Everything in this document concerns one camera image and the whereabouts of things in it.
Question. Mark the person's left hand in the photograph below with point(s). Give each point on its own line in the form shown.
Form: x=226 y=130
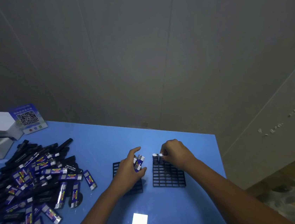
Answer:
x=125 y=177

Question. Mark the person's right hand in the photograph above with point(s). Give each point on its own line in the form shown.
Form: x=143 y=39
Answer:
x=176 y=153

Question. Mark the black grid tray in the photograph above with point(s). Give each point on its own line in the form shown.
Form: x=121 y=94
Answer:
x=168 y=178
x=136 y=187

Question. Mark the pile of mixed lighters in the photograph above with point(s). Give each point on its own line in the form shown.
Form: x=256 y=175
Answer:
x=25 y=180

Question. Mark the person's right forearm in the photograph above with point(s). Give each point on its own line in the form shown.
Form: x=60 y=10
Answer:
x=231 y=199

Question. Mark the person's left forearm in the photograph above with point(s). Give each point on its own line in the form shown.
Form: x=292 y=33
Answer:
x=96 y=220

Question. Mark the blue code sign stand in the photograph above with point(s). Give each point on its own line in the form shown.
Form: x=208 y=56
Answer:
x=27 y=118

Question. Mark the white cardboard box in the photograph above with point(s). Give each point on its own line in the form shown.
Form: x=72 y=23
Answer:
x=0 y=123

